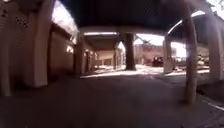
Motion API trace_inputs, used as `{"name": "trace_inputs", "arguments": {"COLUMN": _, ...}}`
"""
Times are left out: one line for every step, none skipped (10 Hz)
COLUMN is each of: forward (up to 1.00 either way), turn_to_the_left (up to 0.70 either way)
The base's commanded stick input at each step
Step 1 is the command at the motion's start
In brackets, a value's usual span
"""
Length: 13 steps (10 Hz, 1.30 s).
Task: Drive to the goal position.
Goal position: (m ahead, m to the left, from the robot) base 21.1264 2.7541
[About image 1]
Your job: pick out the dark concrete pillar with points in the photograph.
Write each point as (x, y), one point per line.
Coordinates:
(130, 50)

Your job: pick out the red brick building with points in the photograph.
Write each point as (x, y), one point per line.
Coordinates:
(146, 53)

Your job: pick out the dark vehicle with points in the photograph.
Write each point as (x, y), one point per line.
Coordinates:
(157, 61)

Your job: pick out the dark canopy roof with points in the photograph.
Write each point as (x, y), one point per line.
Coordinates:
(113, 13)

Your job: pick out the building with pale buttresses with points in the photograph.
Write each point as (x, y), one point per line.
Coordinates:
(40, 53)

